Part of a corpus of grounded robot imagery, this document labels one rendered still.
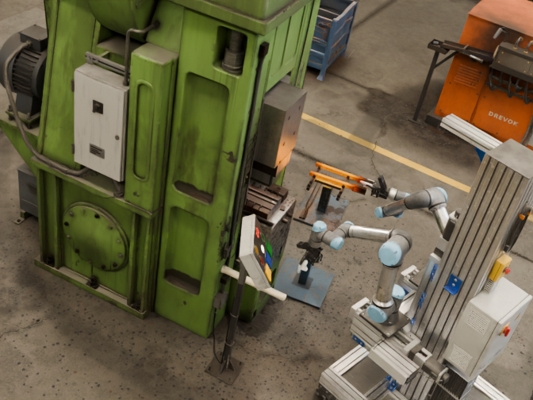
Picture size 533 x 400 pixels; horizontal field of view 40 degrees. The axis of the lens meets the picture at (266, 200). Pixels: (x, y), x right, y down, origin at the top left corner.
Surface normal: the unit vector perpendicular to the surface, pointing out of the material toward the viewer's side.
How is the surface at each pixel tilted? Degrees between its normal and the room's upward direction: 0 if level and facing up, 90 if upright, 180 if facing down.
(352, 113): 0
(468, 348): 90
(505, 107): 90
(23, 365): 0
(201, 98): 89
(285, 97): 0
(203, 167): 89
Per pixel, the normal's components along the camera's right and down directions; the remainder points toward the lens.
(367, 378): 0.16, -0.77
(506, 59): -0.51, 0.47
